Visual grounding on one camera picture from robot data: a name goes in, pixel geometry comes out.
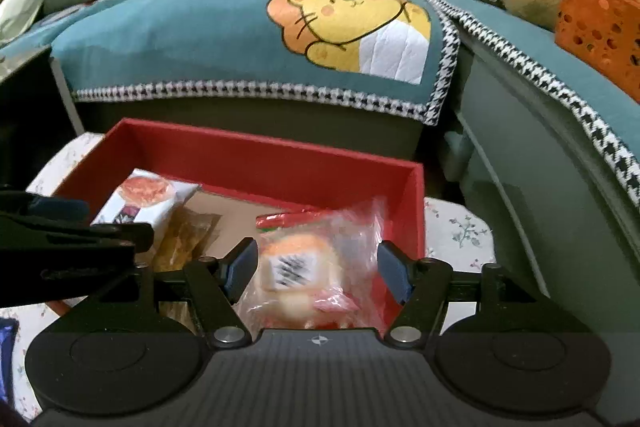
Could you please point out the floral tablecloth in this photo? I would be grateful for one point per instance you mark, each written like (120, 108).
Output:
(460, 232)

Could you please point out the orange plastic basket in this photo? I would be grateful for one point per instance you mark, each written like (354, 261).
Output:
(600, 32)

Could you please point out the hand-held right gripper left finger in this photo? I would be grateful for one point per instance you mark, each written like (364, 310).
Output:
(241, 269)

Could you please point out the light green cloth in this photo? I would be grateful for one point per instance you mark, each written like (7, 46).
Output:
(20, 2)

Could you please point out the red green snack packet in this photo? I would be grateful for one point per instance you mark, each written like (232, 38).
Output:
(280, 220)

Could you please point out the purple foil snack packet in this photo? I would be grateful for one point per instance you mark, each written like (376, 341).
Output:
(6, 357)

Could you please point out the red cardboard box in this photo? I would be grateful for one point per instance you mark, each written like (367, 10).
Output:
(260, 167)

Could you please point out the clear packet of yellow crisps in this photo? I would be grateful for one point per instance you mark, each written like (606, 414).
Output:
(185, 237)

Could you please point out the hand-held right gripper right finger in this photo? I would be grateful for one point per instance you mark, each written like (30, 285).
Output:
(395, 274)

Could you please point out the clear packet with round bun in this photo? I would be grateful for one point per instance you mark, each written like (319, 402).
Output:
(300, 267)

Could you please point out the white snack packet orange end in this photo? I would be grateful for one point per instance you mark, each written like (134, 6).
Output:
(160, 212)

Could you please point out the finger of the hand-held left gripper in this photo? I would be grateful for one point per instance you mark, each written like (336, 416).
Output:
(100, 234)
(60, 208)

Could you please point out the teal sofa cover bear print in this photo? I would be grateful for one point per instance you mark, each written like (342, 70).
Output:
(200, 42)

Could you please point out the teal sofa cover houndstooth trim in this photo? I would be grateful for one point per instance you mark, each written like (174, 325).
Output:
(525, 52)

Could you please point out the green sofa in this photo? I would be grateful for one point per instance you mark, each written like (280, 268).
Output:
(500, 147)

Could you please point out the black side table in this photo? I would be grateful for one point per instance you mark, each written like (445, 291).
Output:
(30, 117)

